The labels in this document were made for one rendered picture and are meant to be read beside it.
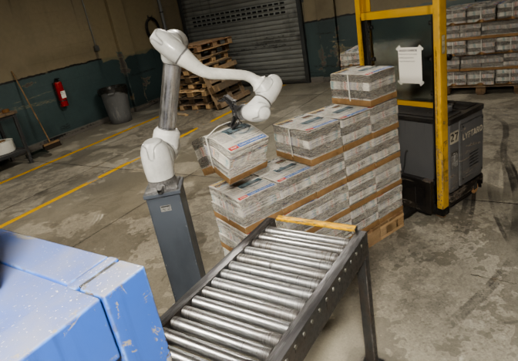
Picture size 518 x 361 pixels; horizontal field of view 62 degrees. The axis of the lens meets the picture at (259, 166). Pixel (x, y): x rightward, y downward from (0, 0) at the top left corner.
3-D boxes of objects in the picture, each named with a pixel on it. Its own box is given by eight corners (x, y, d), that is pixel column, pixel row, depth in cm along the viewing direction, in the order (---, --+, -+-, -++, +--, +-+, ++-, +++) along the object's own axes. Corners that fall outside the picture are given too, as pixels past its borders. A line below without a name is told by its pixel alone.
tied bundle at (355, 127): (306, 144, 322) (302, 114, 314) (334, 133, 337) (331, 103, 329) (344, 153, 292) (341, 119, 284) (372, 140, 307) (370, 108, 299)
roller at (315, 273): (237, 250, 203) (233, 258, 200) (331, 268, 177) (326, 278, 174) (241, 257, 205) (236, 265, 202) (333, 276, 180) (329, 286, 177)
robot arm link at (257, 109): (249, 126, 236) (262, 107, 239) (267, 126, 223) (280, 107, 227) (237, 113, 230) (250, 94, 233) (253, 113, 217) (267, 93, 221)
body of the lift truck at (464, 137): (382, 192, 412) (376, 111, 384) (417, 172, 440) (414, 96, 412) (449, 212, 357) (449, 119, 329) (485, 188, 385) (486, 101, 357)
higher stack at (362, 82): (344, 225, 366) (327, 73, 321) (368, 211, 381) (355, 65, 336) (381, 241, 335) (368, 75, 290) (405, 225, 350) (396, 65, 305)
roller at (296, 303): (216, 283, 190) (214, 274, 189) (313, 308, 165) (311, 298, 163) (210, 290, 187) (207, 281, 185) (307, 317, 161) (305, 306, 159)
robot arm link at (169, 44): (186, 46, 213) (191, 43, 225) (156, 22, 209) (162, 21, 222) (171, 67, 217) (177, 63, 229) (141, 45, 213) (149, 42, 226)
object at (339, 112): (304, 115, 312) (304, 113, 312) (332, 104, 327) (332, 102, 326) (341, 120, 283) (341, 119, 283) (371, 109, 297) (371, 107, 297)
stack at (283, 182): (230, 291, 308) (206, 185, 279) (344, 225, 366) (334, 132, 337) (262, 316, 277) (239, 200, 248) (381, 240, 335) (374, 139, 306)
